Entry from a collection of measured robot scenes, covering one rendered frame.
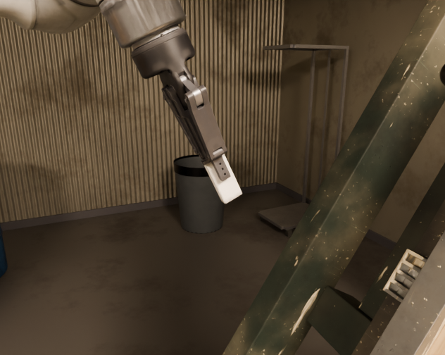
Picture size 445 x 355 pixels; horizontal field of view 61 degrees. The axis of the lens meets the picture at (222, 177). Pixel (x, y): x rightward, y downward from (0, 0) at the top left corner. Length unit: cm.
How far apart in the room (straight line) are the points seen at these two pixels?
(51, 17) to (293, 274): 55
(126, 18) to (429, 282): 49
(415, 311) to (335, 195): 24
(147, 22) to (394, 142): 49
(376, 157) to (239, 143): 386
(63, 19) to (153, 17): 17
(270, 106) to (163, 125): 135
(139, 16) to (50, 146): 361
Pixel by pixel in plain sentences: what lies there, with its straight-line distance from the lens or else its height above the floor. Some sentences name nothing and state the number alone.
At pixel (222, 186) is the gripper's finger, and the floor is 139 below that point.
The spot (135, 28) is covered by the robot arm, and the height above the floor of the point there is 159.
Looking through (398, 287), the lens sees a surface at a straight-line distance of 61.
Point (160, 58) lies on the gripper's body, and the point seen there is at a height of 156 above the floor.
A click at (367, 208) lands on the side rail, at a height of 129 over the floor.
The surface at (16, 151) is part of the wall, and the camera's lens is 405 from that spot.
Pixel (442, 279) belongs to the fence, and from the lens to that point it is 57.
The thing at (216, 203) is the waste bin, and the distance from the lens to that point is 356.
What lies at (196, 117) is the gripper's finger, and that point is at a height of 149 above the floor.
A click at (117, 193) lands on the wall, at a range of 422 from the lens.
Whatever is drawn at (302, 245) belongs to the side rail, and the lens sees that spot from 72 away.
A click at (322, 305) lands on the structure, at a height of 112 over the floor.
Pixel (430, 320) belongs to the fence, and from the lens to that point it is 57.
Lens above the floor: 155
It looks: 17 degrees down
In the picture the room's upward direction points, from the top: straight up
